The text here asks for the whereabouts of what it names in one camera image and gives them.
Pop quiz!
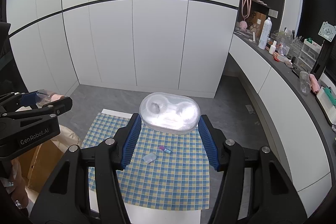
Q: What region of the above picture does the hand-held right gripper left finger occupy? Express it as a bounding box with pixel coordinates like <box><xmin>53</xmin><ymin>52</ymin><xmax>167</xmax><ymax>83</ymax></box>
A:
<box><xmin>30</xmin><ymin>113</ymin><xmax>142</xmax><ymax>224</ymax></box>

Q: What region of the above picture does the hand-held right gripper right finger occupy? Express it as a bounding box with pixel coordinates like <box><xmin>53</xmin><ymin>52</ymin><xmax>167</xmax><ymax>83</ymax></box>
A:
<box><xmin>198</xmin><ymin>114</ymin><xmax>307</xmax><ymax>224</ymax></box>

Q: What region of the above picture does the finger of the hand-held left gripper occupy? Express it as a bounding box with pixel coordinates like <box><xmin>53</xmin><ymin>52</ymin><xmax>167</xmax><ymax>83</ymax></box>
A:
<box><xmin>1</xmin><ymin>97</ymin><xmax>73</xmax><ymax>125</ymax></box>
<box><xmin>0</xmin><ymin>91</ymin><xmax>40</xmax><ymax>109</ymax></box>

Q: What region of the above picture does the clear bottle with pink cap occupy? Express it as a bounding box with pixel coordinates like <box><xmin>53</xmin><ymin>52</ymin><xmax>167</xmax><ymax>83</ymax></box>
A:
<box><xmin>37</xmin><ymin>89</ymin><xmax>65</xmax><ymax>104</ymax></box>

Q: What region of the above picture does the frosted plastic lid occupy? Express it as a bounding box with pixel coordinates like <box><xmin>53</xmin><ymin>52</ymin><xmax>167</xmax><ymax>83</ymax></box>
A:
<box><xmin>142</xmin><ymin>153</ymin><xmax>157</xmax><ymax>164</ymax></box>

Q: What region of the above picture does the brown cardboard box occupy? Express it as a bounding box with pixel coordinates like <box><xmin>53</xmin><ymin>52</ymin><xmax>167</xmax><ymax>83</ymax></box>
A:
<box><xmin>17</xmin><ymin>140</ymin><xmax>65</xmax><ymax>193</ymax></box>

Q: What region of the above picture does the clear oval plastic case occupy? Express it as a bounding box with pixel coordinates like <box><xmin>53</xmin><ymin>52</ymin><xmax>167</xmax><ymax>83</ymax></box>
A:
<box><xmin>139</xmin><ymin>92</ymin><xmax>201</xmax><ymax>135</ymax></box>

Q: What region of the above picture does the person's left hand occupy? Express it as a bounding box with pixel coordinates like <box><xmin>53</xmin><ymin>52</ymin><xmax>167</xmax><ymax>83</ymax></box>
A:
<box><xmin>4</xmin><ymin>158</ymin><xmax>29</xmax><ymax>210</ymax></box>

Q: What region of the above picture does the cream padded chair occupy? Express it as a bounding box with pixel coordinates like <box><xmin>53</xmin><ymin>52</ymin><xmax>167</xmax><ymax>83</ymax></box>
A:
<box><xmin>16</xmin><ymin>106</ymin><xmax>83</xmax><ymax>155</ymax></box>

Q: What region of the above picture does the blue yellow checkered tablecloth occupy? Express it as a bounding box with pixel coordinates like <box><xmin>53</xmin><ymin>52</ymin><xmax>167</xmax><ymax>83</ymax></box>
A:
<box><xmin>82</xmin><ymin>112</ymin><xmax>210</xmax><ymax>211</ymax></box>

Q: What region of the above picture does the clear plastic bottle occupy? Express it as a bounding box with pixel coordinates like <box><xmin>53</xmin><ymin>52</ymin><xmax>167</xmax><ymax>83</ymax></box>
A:
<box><xmin>299</xmin><ymin>71</ymin><xmax>311</xmax><ymax>95</ymax></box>

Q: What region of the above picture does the pink cloth roll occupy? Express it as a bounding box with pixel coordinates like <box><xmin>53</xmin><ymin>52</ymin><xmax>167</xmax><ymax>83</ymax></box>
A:
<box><xmin>308</xmin><ymin>74</ymin><xmax>321</xmax><ymax>94</ymax></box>

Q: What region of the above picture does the tall white spray bottle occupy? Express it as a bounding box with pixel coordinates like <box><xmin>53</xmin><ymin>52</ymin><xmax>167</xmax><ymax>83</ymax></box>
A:
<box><xmin>259</xmin><ymin>17</ymin><xmax>272</xmax><ymax>50</ymax></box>

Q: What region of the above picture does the white and green tray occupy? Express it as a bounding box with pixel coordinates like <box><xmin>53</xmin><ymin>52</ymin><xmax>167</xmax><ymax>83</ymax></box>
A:
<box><xmin>315</xmin><ymin>86</ymin><xmax>336</xmax><ymax>125</ymax></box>

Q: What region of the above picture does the brown shelf carton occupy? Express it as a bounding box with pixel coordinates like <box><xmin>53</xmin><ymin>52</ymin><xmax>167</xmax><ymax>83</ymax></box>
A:
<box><xmin>247</xmin><ymin>11</ymin><xmax>267</xmax><ymax>38</ymax></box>

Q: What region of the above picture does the clear drawer organizer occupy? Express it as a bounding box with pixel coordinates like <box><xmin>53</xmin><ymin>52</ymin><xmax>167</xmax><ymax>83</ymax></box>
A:
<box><xmin>299</xmin><ymin>39</ymin><xmax>322</xmax><ymax>68</ymax></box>

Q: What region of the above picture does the metal plate on black stand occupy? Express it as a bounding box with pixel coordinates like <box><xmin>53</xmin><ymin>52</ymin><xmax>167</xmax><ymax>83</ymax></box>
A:
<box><xmin>310</xmin><ymin>21</ymin><xmax>336</xmax><ymax>80</ymax></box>

